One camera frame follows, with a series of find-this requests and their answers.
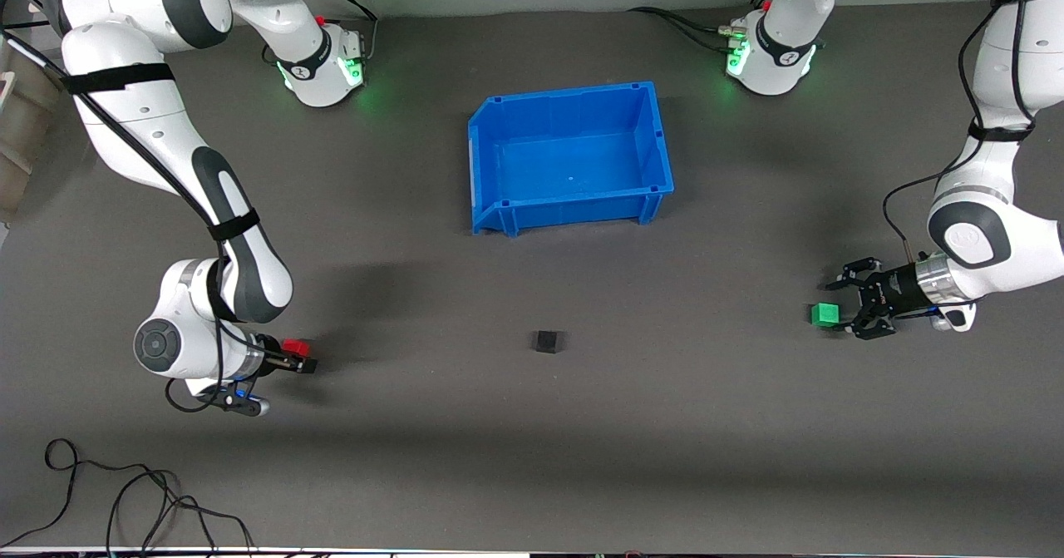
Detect dark grey table mat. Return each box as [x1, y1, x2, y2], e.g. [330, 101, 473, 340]
[0, 0, 1064, 553]

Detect blue plastic bin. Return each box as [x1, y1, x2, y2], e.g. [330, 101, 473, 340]
[467, 81, 676, 238]

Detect beige plastic crate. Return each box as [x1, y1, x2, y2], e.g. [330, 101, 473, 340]
[0, 38, 64, 223]

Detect thin black loose cable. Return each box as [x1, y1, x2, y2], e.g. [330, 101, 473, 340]
[106, 468, 255, 556]
[0, 438, 180, 548]

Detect black right arm hose cable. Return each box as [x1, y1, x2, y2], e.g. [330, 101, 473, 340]
[0, 0, 275, 413]

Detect black arm hose cable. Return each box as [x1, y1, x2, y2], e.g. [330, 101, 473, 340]
[0, 0, 275, 413]
[881, 0, 1036, 264]

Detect black left arm hose cable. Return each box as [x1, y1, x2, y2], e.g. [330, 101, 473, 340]
[881, 0, 1036, 264]

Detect black left arm base cables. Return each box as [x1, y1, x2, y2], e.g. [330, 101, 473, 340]
[627, 0, 778, 53]

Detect black arm base cables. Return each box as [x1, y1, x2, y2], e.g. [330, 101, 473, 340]
[261, 0, 380, 67]
[627, 0, 778, 53]

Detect black right arm base cables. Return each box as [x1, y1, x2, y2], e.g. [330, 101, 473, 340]
[261, 0, 380, 67]

